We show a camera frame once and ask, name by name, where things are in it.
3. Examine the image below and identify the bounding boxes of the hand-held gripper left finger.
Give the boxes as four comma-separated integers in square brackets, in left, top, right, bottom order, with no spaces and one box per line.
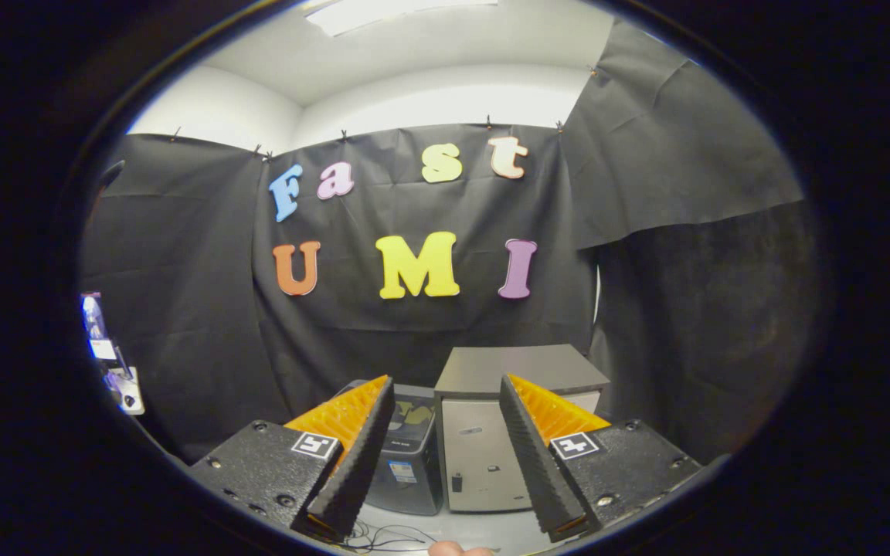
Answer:
[190,375,396,540]

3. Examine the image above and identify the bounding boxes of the black backdrop cloth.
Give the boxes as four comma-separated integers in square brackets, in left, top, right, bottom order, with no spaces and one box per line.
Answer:
[78,19,805,464]

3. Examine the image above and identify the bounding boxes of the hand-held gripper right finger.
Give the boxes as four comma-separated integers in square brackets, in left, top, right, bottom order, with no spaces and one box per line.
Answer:
[499,375,702,543]

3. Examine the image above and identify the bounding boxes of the grey metal cabinet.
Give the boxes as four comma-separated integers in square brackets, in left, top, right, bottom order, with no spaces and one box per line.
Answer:
[433,344,610,514]

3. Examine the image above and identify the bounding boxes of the dark grey washing machine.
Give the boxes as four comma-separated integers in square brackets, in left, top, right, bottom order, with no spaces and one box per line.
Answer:
[337,378,446,517]

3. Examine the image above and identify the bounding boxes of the white ceiling light panel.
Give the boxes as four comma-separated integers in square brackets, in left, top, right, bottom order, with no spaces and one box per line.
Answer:
[302,0,500,38]

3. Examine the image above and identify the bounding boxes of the thin black cable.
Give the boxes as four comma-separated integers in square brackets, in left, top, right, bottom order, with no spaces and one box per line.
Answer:
[329,519,438,554]

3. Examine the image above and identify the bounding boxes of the dark felt partition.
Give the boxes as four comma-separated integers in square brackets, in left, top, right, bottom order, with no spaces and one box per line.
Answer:
[590,201,820,464]

